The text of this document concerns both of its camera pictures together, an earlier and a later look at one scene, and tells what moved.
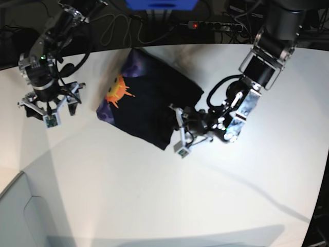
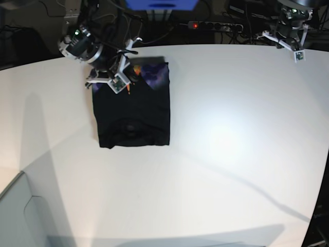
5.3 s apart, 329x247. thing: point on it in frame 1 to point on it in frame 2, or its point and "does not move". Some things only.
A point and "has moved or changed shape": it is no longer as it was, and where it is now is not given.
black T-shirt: (139, 101) has moved or changed shape
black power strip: (214, 25) does not move
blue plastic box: (161, 5) does not move
